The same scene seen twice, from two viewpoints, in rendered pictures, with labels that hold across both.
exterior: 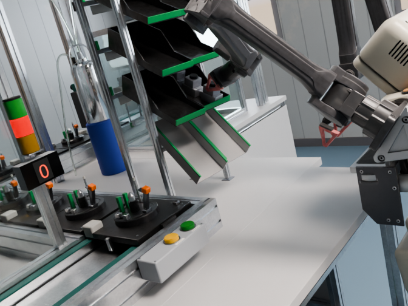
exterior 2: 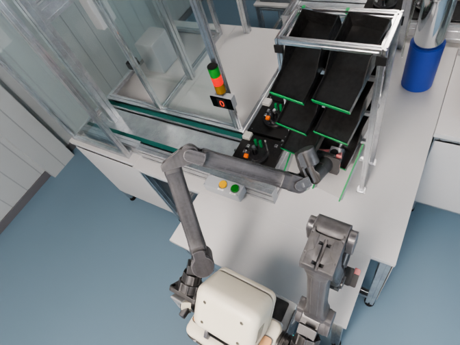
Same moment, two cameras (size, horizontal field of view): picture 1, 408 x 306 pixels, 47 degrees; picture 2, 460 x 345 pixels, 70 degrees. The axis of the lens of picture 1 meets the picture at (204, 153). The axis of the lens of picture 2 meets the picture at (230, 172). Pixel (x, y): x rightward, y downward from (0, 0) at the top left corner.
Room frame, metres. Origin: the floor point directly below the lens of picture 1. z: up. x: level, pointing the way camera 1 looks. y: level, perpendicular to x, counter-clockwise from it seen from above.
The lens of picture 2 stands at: (1.31, -0.80, 2.33)
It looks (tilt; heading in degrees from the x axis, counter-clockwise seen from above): 54 degrees down; 97
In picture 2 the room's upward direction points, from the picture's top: 24 degrees counter-clockwise
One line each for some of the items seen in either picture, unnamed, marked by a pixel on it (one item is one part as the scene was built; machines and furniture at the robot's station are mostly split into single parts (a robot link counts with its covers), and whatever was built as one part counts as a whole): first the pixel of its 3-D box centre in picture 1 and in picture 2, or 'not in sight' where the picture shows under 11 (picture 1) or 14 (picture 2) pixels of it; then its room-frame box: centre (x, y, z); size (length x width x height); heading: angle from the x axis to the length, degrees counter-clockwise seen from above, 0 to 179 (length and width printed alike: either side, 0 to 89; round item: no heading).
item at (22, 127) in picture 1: (21, 126); (217, 79); (1.28, 0.46, 1.33); 0.05 x 0.05 x 0.05
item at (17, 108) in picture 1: (15, 108); (213, 70); (1.28, 0.46, 1.38); 0.05 x 0.05 x 0.05
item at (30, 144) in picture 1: (28, 143); (220, 87); (1.28, 0.46, 1.28); 0.05 x 0.05 x 0.05
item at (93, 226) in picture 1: (93, 229); (248, 136); (1.34, 0.39, 0.97); 0.05 x 0.05 x 0.04; 49
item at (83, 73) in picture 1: (88, 82); (438, 5); (2.33, 0.45, 1.32); 0.14 x 0.14 x 0.38
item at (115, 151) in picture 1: (108, 145); (422, 63); (2.33, 0.45, 0.99); 0.16 x 0.16 x 0.27
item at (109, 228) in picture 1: (138, 218); (256, 155); (1.35, 0.25, 0.96); 0.24 x 0.24 x 0.02; 49
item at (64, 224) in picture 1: (82, 200); (275, 113); (1.52, 0.44, 1.01); 0.24 x 0.24 x 0.13; 49
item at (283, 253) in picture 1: (240, 226); (278, 214); (1.36, -0.05, 0.84); 0.90 x 0.70 x 0.03; 138
